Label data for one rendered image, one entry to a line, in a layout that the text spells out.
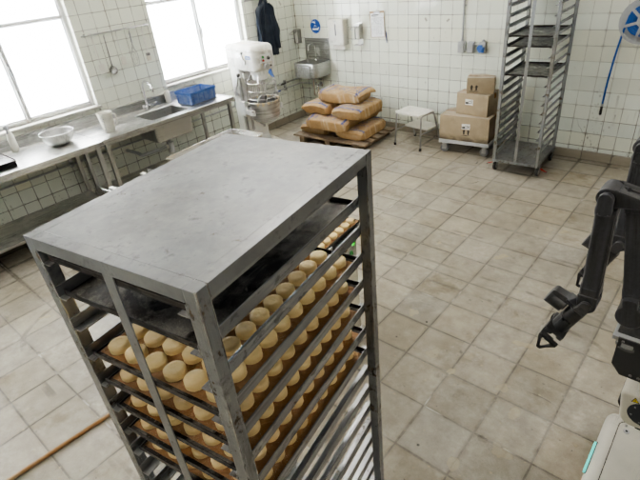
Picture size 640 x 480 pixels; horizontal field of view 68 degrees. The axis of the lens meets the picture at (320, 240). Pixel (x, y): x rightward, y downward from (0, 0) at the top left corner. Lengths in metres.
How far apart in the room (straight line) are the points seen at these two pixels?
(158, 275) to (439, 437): 2.19
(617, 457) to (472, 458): 0.64
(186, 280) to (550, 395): 2.58
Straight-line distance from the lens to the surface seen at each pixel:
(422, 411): 2.90
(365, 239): 1.31
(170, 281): 0.81
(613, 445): 2.63
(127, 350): 1.21
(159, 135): 5.67
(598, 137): 6.07
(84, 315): 1.23
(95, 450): 3.16
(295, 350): 1.23
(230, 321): 0.91
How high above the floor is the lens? 2.25
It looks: 31 degrees down
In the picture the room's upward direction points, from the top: 6 degrees counter-clockwise
